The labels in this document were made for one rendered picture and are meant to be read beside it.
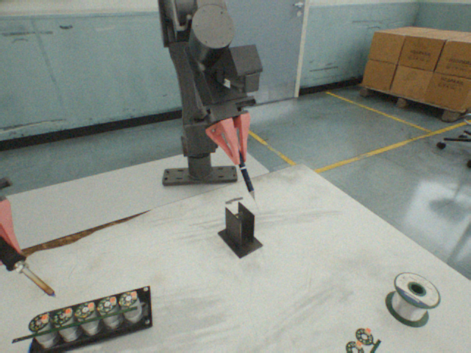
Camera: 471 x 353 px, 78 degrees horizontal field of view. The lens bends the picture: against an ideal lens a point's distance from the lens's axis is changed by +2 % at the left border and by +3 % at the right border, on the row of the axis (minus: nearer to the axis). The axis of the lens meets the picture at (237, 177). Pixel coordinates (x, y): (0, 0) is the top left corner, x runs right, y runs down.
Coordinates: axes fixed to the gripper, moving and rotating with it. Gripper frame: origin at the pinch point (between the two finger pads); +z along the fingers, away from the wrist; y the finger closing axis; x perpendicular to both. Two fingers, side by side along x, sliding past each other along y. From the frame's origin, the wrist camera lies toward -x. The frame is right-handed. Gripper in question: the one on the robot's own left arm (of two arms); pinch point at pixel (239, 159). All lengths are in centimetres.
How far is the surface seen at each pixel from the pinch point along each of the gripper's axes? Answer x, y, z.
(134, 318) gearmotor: 3.8, -23.2, 16.9
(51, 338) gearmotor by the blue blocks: 6.4, -33.3, 14.6
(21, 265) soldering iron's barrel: 6.6, -33.2, 4.0
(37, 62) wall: 226, -16, -123
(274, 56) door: 209, 207, -93
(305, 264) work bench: 0.7, 6.4, 22.7
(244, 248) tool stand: 8.0, -0.8, 17.2
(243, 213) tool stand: 7.6, 1.4, 10.7
